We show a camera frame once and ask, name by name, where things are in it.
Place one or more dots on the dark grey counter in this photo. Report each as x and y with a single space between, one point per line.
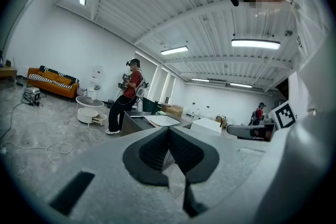
134 123

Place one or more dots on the black white striped blanket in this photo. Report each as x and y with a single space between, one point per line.
35 76

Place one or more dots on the white arched board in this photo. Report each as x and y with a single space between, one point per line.
97 73

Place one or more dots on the black waste bin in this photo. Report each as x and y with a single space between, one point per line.
110 104

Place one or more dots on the white pedestal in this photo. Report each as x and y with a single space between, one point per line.
92 94

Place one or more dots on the white box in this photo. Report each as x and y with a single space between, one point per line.
206 126

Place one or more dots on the orange sofa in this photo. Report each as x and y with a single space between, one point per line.
52 87

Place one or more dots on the silver appliance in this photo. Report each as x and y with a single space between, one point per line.
32 93

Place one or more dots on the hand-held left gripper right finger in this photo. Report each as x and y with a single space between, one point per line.
225 170

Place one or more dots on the dark green cabinet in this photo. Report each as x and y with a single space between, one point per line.
150 105

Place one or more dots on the white waste bin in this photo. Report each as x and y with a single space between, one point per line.
81 91

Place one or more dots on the wooden desk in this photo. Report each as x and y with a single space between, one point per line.
8 70

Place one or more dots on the white sink basin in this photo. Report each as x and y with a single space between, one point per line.
164 120

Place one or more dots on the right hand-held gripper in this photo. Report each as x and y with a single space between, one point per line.
284 115

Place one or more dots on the orange cushion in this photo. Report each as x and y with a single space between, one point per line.
48 75
64 80

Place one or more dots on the white round drawer stool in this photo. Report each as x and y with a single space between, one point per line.
86 114

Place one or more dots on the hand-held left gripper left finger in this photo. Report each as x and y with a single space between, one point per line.
105 178

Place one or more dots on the cardboard box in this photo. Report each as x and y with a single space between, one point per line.
175 110
165 107

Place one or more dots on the flower bouquet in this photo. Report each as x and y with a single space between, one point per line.
95 86

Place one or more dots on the person's white shirt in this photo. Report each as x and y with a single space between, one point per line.
309 8

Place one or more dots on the round white coffee table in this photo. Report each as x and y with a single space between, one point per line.
89 101

